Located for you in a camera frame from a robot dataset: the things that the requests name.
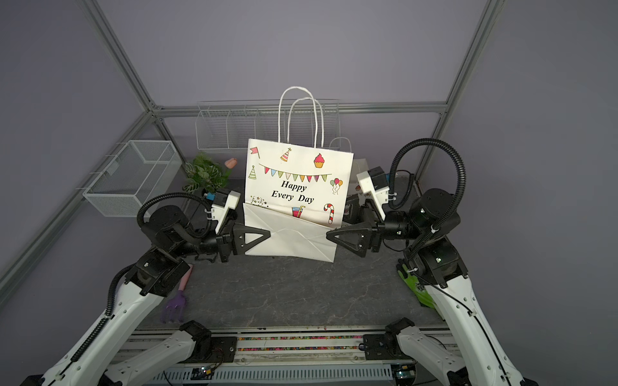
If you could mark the white wire wall shelf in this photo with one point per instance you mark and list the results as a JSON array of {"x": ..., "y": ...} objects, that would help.
[{"x": 223, "y": 125}]

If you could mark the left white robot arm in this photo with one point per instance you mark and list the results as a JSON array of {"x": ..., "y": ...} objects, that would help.
[{"x": 134, "y": 292}]

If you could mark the white wire mesh basket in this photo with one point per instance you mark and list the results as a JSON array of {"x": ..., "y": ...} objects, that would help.
[{"x": 141, "y": 170}]

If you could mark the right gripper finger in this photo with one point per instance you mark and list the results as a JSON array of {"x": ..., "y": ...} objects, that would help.
[
  {"x": 360, "y": 230},
  {"x": 358, "y": 245}
]

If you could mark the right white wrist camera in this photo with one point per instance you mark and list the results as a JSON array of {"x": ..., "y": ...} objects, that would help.
[{"x": 374, "y": 184}]

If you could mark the right rear white paper bag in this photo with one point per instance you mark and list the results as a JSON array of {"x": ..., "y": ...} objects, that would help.
[{"x": 358, "y": 165}]

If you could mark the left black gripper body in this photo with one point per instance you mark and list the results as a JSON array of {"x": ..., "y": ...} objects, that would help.
[{"x": 225, "y": 241}]

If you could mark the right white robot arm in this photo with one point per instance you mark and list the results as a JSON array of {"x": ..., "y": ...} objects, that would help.
[{"x": 440, "y": 271}]

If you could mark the green black work glove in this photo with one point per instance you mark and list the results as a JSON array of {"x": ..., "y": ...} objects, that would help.
[{"x": 414, "y": 285}]

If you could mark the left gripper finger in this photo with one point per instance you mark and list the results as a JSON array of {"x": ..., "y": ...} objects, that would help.
[
  {"x": 242, "y": 231},
  {"x": 245, "y": 243}
]

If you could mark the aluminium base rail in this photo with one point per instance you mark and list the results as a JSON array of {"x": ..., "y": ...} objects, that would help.
[{"x": 327, "y": 355}]

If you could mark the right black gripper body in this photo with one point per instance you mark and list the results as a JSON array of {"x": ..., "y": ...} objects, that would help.
[{"x": 372, "y": 220}]

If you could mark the green artificial plant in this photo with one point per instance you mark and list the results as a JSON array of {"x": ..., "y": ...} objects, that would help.
[{"x": 204, "y": 174}]

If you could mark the white party paper bag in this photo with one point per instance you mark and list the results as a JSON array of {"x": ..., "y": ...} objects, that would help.
[{"x": 298, "y": 193}]

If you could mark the pink artificial tulip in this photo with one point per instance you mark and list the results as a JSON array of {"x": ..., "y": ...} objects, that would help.
[{"x": 231, "y": 163}]

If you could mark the purple small toy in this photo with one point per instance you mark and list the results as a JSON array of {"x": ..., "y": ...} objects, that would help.
[{"x": 173, "y": 310}]

